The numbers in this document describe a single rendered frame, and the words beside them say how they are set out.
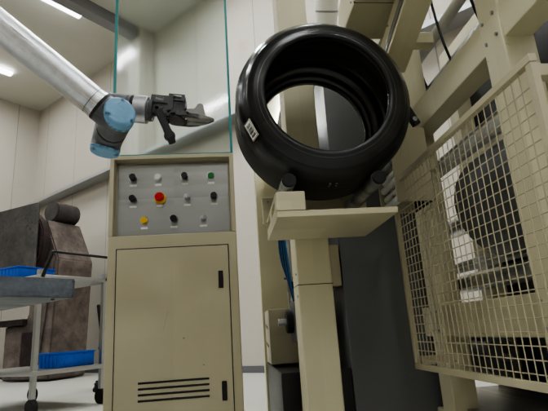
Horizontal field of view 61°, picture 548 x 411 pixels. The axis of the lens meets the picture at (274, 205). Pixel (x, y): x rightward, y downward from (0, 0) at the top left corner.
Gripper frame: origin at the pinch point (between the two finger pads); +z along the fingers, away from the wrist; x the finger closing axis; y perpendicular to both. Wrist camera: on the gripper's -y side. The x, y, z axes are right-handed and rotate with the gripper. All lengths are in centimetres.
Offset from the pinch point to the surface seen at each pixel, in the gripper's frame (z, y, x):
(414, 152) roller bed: 77, 5, 21
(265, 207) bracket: 21.4, -20.6, 25.1
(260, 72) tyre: 15.2, 12.6, -12.1
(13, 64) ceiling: -446, 404, 676
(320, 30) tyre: 33.5, 30.5, -12.0
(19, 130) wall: -491, 338, 840
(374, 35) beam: 62, 58, 23
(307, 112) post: 35.7, 21.4, 27.5
